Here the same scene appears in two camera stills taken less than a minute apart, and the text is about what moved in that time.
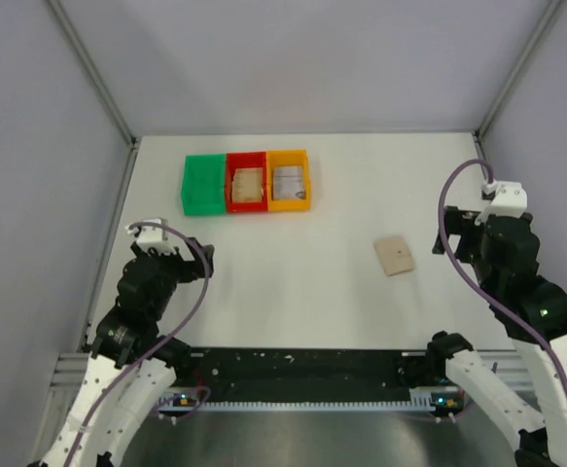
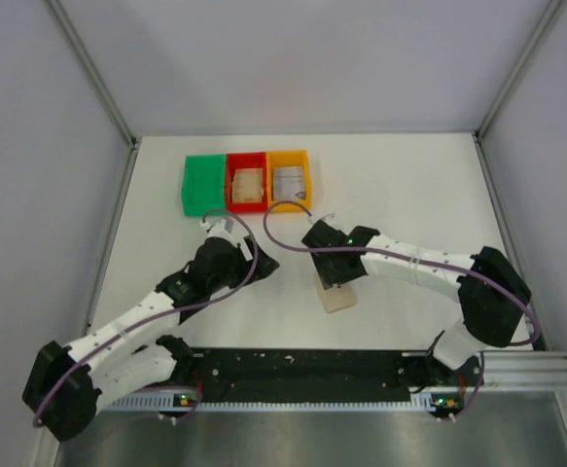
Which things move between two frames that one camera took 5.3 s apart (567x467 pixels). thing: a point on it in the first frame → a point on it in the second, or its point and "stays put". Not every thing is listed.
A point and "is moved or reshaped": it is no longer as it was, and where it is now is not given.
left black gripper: [181, 263] → [259, 260]
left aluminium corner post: [80, 52] stays put
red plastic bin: [247, 185] stays put
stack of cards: [288, 183] stays put
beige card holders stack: [247, 185] stays put
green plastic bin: [203, 189] stays put
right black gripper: [463, 233] → [335, 275]
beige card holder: [395, 255] is moved or reshaped
